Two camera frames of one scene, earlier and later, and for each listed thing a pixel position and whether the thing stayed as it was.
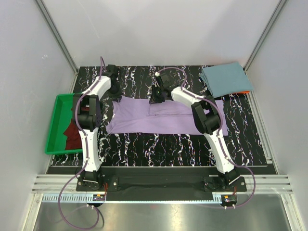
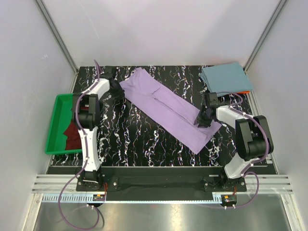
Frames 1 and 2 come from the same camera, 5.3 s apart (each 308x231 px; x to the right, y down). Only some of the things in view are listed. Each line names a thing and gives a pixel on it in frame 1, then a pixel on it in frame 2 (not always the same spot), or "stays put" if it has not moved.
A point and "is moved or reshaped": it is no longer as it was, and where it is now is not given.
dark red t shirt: [73, 141] stays put
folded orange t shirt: [247, 92] stays put
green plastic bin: [61, 118] stays put
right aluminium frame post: [280, 6] stays put
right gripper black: [153, 99] to [199, 120]
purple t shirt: [136, 115] is moved or reshaped
